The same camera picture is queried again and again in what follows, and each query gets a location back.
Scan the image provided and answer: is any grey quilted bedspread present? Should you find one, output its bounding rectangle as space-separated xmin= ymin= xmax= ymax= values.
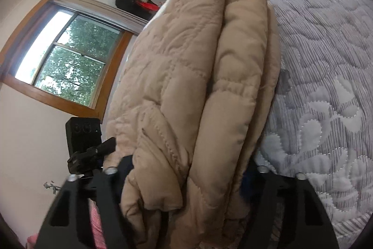
xmin=175 ymin=0 xmax=373 ymax=249

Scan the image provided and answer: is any red hanging item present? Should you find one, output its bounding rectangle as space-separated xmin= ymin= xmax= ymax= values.
xmin=137 ymin=0 xmax=159 ymax=12

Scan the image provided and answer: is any wooden framed window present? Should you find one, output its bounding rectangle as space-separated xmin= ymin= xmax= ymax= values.
xmin=0 ymin=0 xmax=149 ymax=124

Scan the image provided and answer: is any person's left forearm pink sleeve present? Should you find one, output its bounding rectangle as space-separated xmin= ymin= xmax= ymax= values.
xmin=26 ymin=199 xmax=107 ymax=249

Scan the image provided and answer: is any tan padded coat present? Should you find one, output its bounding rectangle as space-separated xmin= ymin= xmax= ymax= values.
xmin=102 ymin=0 xmax=282 ymax=249

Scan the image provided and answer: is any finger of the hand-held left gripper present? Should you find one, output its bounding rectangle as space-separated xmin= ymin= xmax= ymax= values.
xmin=84 ymin=137 xmax=117 ymax=162

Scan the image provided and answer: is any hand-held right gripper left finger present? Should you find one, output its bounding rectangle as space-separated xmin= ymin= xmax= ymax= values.
xmin=35 ymin=154 xmax=137 ymax=249

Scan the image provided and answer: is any black hanging bag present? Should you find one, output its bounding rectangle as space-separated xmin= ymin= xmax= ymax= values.
xmin=115 ymin=0 xmax=159 ymax=22

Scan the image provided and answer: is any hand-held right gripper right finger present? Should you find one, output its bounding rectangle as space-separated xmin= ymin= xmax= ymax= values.
xmin=239 ymin=160 xmax=340 ymax=249

